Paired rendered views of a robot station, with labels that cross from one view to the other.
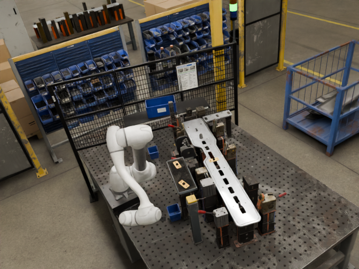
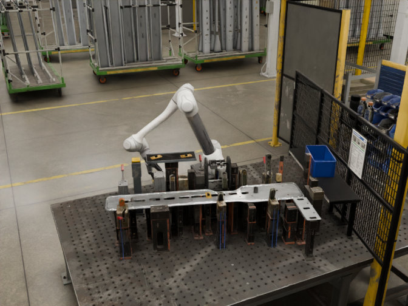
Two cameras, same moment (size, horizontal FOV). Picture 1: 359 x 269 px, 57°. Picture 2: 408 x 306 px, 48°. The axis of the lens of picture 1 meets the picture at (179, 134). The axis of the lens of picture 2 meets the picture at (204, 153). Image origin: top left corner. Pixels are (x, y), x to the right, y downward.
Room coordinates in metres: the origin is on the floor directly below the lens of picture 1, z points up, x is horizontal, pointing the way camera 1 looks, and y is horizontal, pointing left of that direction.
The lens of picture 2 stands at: (2.18, -3.06, 2.58)
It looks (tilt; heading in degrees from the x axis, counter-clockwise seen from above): 24 degrees down; 92
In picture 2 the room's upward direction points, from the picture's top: straight up
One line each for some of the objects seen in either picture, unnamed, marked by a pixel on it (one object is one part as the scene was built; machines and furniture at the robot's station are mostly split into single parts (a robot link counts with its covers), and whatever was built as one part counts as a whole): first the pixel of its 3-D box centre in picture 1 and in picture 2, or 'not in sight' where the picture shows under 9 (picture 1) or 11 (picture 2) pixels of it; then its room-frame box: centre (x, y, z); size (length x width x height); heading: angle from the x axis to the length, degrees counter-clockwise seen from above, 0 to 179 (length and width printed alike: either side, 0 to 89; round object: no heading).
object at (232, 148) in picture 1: (231, 161); (221, 223); (2.21, -0.42, 0.87); 0.12 x 0.09 x 0.35; 100
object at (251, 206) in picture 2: (221, 150); (251, 224); (2.42, -0.37, 0.84); 0.11 x 0.08 x 0.29; 100
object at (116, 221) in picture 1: (132, 223); not in sight; (2.14, 0.58, 0.33); 0.31 x 0.31 x 0.66; 26
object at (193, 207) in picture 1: (194, 221); (137, 187); (1.58, -0.01, 0.92); 0.08 x 0.08 x 0.44; 10
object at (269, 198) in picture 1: (266, 214); (124, 232); (1.58, -0.54, 0.88); 0.15 x 0.11 x 0.36; 100
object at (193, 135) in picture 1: (215, 161); (205, 197); (2.10, -0.27, 1.00); 1.38 x 0.22 x 0.02; 10
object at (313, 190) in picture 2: (201, 122); (314, 211); (2.87, -0.25, 0.88); 0.08 x 0.08 x 0.36; 10
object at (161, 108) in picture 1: (161, 106); (319, 160); (2.96, 0.14, 1.10); 0.30 x 0.17 x 0.13; 93
